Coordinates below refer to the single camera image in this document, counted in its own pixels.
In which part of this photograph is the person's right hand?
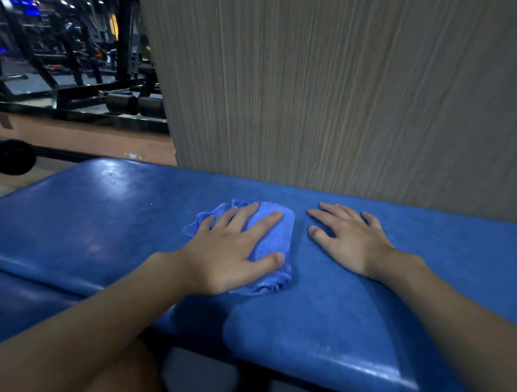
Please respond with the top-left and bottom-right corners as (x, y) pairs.
(300, 201), (399, 284)

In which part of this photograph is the person's left hand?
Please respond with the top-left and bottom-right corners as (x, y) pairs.
(159, 194), (291, 304)

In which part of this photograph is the blue microfibre cloth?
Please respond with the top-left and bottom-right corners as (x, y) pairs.
(177, 195), (299, 300)

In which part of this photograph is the blue bench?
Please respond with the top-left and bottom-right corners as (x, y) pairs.
(0, 148), (517, 392)

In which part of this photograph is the person's left forearm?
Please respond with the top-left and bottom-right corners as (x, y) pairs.
(0, 238), (195, 392)

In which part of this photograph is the person's right forearm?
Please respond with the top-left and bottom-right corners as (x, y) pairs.
(361, 248), (517, 392)

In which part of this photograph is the person's leg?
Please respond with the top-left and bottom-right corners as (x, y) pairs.
(78, 334), (171, 392)

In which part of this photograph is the black roller pad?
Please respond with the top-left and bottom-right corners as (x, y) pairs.
(0, 136), (39, 178)

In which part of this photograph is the black framed wall mirror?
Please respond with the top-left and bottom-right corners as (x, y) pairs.
(0, 0), (182, 136)

